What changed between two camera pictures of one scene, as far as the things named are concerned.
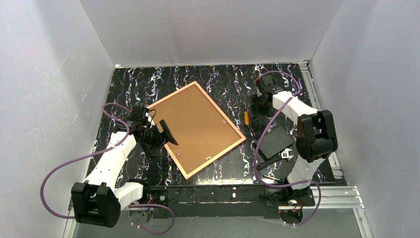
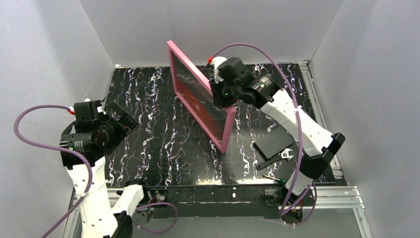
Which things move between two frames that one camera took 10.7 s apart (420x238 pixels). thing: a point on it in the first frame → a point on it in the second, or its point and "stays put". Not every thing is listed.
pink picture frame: x=203 y=133 → x=194 y=89
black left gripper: x=163 y=134 → x=121 y=121
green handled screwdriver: x=280 y=181 stays put
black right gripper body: x=260 y=105 → x=219 y=93
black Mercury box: x=273 y=142 stays put
